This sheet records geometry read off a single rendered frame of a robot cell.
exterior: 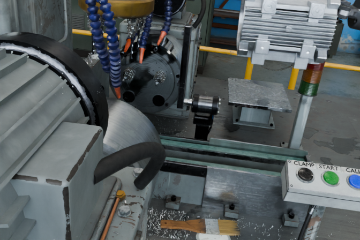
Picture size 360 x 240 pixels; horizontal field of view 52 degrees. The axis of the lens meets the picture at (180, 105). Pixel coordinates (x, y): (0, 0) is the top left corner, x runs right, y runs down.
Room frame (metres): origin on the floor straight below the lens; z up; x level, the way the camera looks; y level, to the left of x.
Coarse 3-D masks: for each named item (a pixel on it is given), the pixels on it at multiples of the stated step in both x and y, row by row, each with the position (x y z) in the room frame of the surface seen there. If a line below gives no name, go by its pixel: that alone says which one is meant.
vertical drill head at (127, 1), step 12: (84, 0) 0.83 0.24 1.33; (108, 0) 0.81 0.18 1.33; (120, 0) 0.82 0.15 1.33; (132, 0) 0.84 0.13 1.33; (144, 0) 0.85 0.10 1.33; (120, 12) 0.81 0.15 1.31; (132, 12) 0.82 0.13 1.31; (144, 12) 0.85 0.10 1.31; (132, 24) 0.85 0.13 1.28; (132, 36) 0.85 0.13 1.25; (132, 48) 0.86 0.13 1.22
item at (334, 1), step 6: (246, 0) 0.83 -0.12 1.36; (252, 0) 0.83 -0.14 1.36; (330, 0) 0.82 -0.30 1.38; (336, 0) 0.82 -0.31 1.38; (330, 6) 0.82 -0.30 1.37; (336, 6) 0.82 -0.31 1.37; (240, 48) 0.83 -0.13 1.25; (246, 48) 0.83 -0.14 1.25; (240, 54) 0.84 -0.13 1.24; (246, 54) 0.83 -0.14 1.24; (318, 54) 0.82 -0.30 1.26; (324, 54) 0.82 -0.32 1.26; (318, 60) 0.82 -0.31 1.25; (324, 60) 0.81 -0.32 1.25
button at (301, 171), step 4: (304, 168) 0.62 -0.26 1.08; (300, 172) 0.61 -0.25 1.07; (304, 172) 0.61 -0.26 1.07; (308, 172) 0.61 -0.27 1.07; (312, 172) 0.62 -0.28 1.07; (300, 176) 0.61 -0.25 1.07; (304, 176) 0.61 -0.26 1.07; (308, 176) 0.61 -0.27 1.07; (312, 176) 0.61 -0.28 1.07; (304, 180) 0.60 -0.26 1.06; (308, 180) 0.60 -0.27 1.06
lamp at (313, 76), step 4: (304, 72) 1.15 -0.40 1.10; (308, 72) 1.13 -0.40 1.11; (312, 72) 1.13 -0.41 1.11; (316, 72) 1.13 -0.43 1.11; (320, 72) 1.13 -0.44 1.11; (304, 76) 1.14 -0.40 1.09; (308, 76) 1.13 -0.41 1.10; (312, 76) 1.13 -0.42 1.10; (316, 76) 1.13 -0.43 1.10; (320, 76) 1.14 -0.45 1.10; (304, 80) 1.14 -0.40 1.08; (308, 80) 1.13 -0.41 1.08; (312, 80) 1.13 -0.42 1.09; (316, 80) 1.13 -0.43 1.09
